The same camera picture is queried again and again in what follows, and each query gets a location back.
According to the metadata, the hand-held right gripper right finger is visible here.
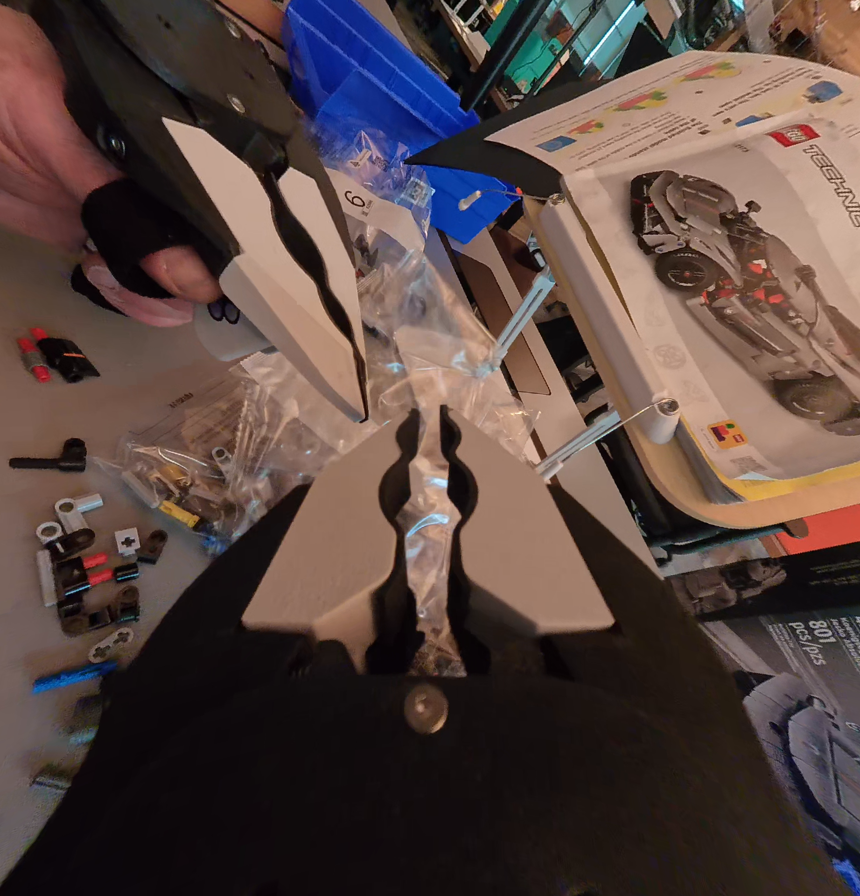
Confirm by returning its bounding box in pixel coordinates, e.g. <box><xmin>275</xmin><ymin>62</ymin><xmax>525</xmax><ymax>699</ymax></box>
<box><xmin>440</xmin><ymin>405</ymin><xmax>617</xmax><ymax>679</ymax></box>

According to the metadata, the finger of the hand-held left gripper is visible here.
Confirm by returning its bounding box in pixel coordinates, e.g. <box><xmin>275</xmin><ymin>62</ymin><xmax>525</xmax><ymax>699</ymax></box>
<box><xmin>161</xmin><ymin>117</ymin><xmax>367</xmax><ymax>424</ymax></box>
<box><xmin>276</xmin><ymin>167</ymin><xmax>370</xmax><ymax>415</ymax></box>

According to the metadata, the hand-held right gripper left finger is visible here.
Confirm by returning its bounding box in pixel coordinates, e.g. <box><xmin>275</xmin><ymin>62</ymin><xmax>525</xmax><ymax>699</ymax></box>
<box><xmin>241</xmin><ymin>408</ymin><xmax>425</xmax><ymax>677</ymax></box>

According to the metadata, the red and grey lego pin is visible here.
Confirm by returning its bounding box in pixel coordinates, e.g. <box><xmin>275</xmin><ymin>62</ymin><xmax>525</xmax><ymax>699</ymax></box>
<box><xmin>17</xmin><ymin>337</ymin><xmax>52</xmax><ymax>385</ymax></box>

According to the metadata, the blue lego pin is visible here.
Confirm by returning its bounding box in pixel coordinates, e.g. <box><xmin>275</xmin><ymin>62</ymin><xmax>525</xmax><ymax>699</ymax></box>
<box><xmin>31</xmin><ymin>661</ymin><xmax>120</xmax><ymax>694</ymax></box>

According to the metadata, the black lego set box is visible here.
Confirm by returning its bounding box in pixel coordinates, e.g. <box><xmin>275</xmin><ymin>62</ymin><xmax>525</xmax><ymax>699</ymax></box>
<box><xmin>664</xmin><ymin>500</ymin><xmax>860</xmax><ymax>896</ymax></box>

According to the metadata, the lego instruction booklet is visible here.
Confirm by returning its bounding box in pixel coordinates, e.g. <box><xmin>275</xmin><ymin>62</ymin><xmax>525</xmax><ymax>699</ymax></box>
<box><xmin>486</xmin><ymin>50</ymin><xmax>860</xmax><ymax>501</ymax></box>

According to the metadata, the person's left hand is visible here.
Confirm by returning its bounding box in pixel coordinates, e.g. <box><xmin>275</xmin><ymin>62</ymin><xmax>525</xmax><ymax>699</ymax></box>
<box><xmin>0</xmin><ymin>3</ymin><xmax>224</xmax><ymax>329</ymax></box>

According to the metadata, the clear bag of dark pieces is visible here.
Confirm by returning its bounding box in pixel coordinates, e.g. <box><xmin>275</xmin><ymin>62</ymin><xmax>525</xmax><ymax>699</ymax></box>
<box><xmin>325</xmin><ymin>129</ymin><xmax>473</xmax><ymax>330</ymax></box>

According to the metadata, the blue plastic bin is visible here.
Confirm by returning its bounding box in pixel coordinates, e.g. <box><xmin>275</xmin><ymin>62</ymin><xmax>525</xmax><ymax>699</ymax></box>
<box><xmin>283</xmin><ymin>0</ymin><xmax>518</xmax><ymax>246</ymax></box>

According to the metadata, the black piece with red pin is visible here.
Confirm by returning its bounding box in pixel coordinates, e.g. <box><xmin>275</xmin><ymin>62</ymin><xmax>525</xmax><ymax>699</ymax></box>
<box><xmin>29</xmin><ymin>327</ymin><xmax>101</xmax><ymax>385</ymax></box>

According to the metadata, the black connector with red pins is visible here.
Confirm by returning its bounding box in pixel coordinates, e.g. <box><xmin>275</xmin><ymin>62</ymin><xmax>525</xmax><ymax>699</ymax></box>
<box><xmin>55</xmin><ymin>552</ymin><xmax>139</xmax><ymax>596</ymax></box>

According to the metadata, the beige book stand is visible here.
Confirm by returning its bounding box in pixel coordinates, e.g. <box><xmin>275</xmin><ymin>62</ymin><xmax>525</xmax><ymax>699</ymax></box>
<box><xmin>524</xmin><ymin>192</ymin><xmax>860</xmax><ymax>529</ymax></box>

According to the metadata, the black connector with white bush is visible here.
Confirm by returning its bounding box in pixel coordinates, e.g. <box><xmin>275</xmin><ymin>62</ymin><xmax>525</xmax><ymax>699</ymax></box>
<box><xmin>35</xmin><ymin>521</ymin><xmax>96</xmax><ymax>554</ymax></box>

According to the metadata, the black L connector with axle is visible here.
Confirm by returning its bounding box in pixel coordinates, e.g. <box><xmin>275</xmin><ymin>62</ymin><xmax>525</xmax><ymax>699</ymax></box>
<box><xmin>8</xmin><ymin>438</ymin><xmax>88</xmax><ymax>474</ymax></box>

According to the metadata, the white wire page holder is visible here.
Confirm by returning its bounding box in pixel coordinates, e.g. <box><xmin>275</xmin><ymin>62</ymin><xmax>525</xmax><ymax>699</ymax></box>
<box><xmin>612</xmin><ymin>395</ymin><xmax>681</xmax><ymax>445</ymax></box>
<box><xmin>458</xmin><ymin>188</ymin><xmax>567</xmax><ymax>213</ymax></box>

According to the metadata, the black vertical post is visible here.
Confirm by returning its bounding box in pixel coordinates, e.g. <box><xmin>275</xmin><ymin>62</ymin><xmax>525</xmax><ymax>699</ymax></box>
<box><xmin>460</xmin><ymin>0</ymin><xmax>553</xmax><ymax>113</ymax></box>

